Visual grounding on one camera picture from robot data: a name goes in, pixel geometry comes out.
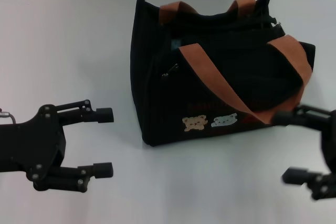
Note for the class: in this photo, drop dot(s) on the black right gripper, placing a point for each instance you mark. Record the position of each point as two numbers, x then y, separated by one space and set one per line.
330 142

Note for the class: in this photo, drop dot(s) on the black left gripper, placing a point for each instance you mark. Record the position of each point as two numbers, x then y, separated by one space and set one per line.
31 145

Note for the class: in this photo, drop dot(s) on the rectangular metal zipper pull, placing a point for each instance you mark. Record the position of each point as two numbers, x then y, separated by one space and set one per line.
170 70

